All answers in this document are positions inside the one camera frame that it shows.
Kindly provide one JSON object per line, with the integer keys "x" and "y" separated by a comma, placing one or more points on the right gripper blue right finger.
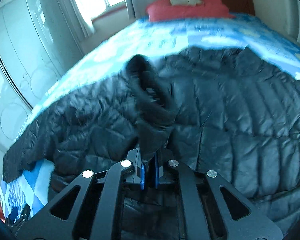
{"x": 209, "y": 207}

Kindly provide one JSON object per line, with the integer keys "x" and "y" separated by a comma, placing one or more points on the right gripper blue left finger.
{"x": 90, "y": 207}

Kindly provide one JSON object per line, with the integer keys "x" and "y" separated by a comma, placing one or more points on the black quilted puffer jacket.
{"x": 226, "y": 110}

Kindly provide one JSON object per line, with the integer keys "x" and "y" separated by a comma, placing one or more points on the blue patterned bed cover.
{"x": 153, "y": 41}

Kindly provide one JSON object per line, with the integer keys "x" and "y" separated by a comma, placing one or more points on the frosted glass wardrobe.
{"x": 37, "y": 47}

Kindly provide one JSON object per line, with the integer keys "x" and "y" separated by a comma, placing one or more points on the white left window curtain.
{"x": 81, "y": 23}

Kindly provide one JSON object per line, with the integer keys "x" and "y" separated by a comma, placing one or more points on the red pillow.
{"x": 162, "y": 10}

